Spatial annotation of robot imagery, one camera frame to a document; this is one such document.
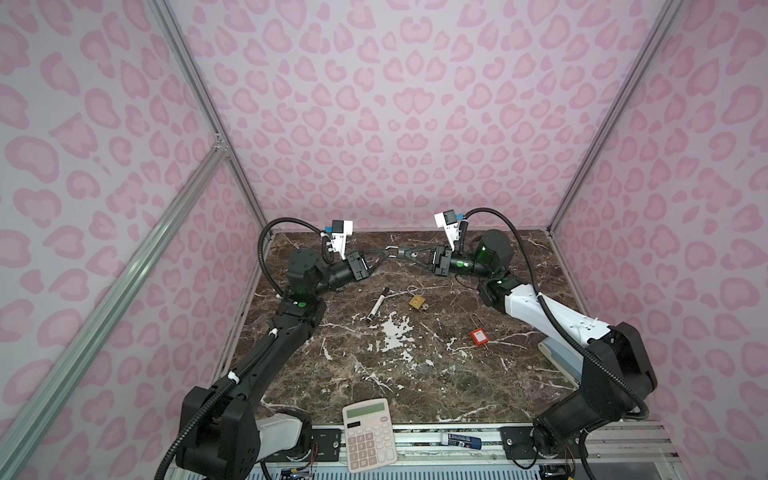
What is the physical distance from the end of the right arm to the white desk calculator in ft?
1.27

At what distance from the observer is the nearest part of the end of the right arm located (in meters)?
0.65

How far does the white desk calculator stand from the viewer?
72 cm
